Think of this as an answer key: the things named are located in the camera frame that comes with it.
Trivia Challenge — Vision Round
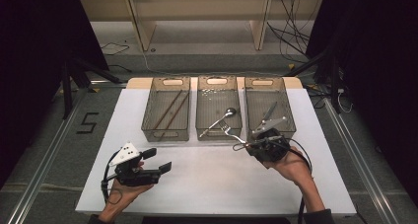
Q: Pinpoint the aluminium floor rail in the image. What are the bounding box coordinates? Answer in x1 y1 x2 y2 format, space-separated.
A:
6 89 87 224
323 97 401 224

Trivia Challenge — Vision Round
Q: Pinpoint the black metal stand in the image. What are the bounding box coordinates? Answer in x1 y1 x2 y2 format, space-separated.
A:
59 55 122 120
285 49 343 115

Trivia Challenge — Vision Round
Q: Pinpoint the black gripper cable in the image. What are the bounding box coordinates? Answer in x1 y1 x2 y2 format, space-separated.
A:
101 149 121 206
282 137 314 224

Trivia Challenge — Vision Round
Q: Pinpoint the fork with wooden handle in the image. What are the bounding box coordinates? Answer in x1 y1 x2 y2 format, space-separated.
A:
219 120 251 148

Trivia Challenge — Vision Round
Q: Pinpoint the black floor cable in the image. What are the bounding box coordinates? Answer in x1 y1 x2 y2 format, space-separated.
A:
100 40 131 57

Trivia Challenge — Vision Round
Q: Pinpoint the person's left hand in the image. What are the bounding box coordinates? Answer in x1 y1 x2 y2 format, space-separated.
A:
98 179 154 222

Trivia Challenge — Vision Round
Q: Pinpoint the metal spoon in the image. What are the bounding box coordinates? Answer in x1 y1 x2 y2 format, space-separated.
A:
198 107 238 139

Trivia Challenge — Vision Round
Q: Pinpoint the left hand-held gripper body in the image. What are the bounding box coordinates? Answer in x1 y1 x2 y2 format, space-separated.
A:
108 142 162 187

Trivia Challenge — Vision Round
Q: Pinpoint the black curtain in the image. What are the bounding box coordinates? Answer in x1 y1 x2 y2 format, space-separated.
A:
0 0 110 188
307 0 418 207

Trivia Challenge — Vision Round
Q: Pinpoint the smoky plastic bin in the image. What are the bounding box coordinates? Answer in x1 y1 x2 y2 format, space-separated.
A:
244 76 298 144
141 76 191 143
195 75 244 141

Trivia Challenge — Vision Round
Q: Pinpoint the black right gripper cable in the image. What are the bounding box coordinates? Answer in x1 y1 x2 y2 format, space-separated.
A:
282 137 314 224

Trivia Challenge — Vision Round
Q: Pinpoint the person's right hand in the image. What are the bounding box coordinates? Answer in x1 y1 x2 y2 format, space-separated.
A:
262 147 314 187

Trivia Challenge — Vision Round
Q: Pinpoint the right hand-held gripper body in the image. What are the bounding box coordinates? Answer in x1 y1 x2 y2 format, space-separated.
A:
250 115 292 163

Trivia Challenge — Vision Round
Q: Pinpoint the bundle of black cables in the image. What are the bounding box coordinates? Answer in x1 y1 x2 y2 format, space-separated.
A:
265 0 313 64

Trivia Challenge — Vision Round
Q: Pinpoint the beige wooden shelf unit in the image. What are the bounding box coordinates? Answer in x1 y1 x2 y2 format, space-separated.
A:
78 0 326 52

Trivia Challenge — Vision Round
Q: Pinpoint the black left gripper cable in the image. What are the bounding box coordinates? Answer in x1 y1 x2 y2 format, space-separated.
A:
101 149 121 206

